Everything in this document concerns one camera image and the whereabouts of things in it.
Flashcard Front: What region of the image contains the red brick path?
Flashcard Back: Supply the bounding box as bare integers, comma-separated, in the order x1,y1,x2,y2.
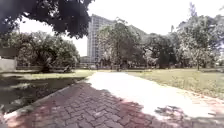
0,71,224,128

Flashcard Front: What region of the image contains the tall grey building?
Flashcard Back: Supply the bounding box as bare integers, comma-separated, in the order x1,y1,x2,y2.
85,13,116,65

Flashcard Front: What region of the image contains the row of green trees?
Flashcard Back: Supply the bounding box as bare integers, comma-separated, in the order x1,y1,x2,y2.
0,6,224,73

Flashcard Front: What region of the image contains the grass lawn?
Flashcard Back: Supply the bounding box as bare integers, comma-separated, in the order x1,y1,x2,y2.
0,69,97,115
123,67,224,101

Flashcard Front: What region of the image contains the dark overhanging tree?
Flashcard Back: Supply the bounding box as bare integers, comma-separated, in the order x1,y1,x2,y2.
0,0,96,40

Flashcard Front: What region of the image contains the low pale wall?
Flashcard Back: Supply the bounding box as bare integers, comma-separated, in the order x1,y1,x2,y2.
0,56,18,73

